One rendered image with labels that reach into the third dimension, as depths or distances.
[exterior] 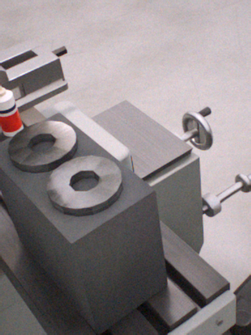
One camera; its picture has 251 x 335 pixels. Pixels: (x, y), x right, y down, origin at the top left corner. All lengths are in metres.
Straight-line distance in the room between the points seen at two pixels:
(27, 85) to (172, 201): 0.45
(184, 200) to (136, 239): 0.69
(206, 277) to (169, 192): 0.53
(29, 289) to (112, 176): 0.25
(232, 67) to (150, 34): 0.60
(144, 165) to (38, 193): 0.61
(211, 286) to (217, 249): 1.23
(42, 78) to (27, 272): 0.46
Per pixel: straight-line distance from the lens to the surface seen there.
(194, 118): 1.45
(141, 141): 1.31
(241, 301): 1.14
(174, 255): 0.81
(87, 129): 1.23
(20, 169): 0.70
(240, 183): 1.49
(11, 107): 1.05
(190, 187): 1.33
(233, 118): 2.55
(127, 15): 3.51
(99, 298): 0.69
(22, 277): 0.83
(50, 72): 1.15
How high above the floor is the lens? 1.56
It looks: 42 degrees down
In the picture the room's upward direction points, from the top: 10 degrees counter-clockwise
